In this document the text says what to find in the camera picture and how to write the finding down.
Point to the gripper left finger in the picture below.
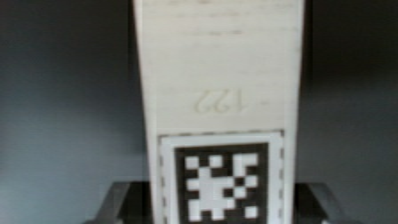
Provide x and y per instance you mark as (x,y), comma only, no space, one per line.
(124,208)

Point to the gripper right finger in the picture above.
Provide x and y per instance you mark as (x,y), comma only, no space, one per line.
(316,209)

